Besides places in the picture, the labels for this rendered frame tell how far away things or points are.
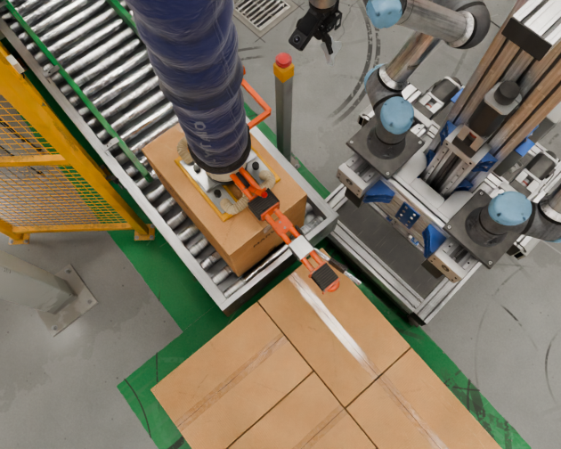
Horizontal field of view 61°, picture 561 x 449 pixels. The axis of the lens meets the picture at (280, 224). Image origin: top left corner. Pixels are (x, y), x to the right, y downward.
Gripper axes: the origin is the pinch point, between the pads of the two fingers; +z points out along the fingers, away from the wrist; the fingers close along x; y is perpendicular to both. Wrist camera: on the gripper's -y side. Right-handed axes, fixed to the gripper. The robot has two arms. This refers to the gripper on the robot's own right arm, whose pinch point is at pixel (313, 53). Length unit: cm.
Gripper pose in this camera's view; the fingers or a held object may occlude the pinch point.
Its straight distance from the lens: 154.2
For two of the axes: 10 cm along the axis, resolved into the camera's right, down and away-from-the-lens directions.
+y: 7.2, -6.7, 2.1
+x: -7.0, -6.8, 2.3
